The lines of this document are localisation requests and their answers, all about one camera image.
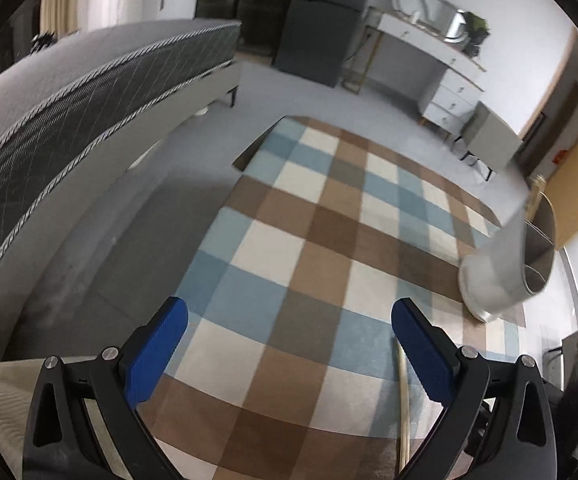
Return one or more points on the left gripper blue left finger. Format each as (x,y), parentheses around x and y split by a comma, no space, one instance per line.
(83,421)

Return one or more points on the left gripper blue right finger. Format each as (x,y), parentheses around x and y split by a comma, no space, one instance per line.
(458,378)

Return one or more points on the wooden chopstick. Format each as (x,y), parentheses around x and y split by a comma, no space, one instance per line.
(405,416)

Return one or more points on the grey cylindrical utensil holder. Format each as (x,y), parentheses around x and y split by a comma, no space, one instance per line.
(512,266)

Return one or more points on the checkered blue brown tablecloth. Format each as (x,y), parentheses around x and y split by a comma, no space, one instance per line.
(288,367)

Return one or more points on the grey bedside cabinet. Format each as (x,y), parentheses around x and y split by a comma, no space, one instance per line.
(488,139)

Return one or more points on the grey mattress bed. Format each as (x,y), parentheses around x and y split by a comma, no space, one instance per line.
(60,103)

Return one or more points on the white vanity desk with drawers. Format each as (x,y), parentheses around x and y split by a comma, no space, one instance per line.
(443,82)

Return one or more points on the green potted plant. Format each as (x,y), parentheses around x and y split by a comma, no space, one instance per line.
(478,31)

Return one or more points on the oval vanity mirror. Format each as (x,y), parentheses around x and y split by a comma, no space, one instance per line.
(440,17)

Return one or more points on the dark grey refrigerator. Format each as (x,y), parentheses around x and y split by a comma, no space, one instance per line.
(316,36)

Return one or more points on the beige curtain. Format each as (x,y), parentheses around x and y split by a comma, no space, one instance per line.
(59,17)

